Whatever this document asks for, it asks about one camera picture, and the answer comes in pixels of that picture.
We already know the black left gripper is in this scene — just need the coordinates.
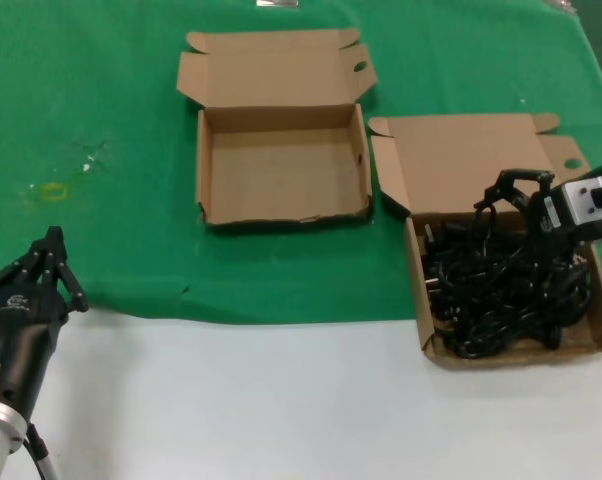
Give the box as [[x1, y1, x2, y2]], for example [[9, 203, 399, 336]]
[[0, 225, 90, 416]]

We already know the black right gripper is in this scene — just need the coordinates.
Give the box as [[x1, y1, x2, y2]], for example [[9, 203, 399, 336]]
[[474, 168, 602, 250]]

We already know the intact open cardboard box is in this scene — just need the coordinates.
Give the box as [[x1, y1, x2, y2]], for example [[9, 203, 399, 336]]
[[368, 113, 602, 371]]

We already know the cardboard box with torn corner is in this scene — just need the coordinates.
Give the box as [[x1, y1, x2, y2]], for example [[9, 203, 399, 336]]
[[175, 28, 379, 232]]

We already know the green table cloth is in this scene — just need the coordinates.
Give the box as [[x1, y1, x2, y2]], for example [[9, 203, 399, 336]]
[[0, 0, 602, 329]]

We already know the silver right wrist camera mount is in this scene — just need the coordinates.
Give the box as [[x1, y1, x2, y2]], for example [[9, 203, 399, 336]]
[[540, 158, 602, 234]]

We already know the pile of black power cables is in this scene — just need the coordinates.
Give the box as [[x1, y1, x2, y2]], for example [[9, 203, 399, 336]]
[[420, 214, 595, 360]]

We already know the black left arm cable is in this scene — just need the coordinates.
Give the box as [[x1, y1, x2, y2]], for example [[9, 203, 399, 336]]
[[23, 422, 60, 480]]

